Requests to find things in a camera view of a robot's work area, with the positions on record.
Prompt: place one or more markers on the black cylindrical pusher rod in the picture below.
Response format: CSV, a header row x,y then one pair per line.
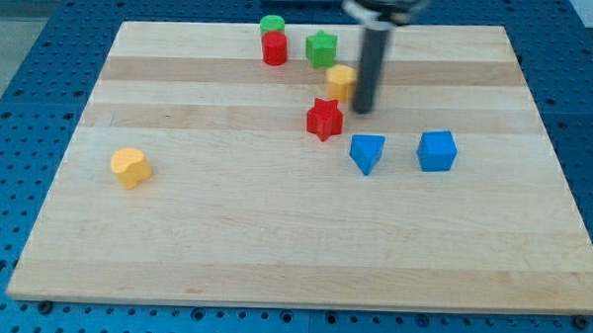
x,y
373,46

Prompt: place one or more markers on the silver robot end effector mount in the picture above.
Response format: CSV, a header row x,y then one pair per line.
x,y
394,12

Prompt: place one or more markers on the yellow hexagon block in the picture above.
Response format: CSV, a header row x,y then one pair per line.
x,y
340,82

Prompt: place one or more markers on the wooden board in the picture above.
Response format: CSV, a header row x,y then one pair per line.
x,y
246,208

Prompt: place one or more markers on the green star block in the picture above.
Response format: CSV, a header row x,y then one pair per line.
x,y
320,49

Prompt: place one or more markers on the red star block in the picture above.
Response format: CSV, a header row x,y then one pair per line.
x,y
324,119

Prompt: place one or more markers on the red cylinder block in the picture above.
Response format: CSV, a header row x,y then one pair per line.
x,y
274,48

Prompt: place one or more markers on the green cylinder block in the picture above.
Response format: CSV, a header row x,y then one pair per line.
x,y
272,23

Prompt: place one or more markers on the blue triangle block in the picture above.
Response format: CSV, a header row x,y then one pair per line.
x,y
366,151

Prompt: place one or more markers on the blue cube block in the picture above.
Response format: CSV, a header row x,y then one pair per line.
x,y
436,151

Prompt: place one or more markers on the yellow heart block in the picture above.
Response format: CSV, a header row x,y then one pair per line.
x,y
130,167

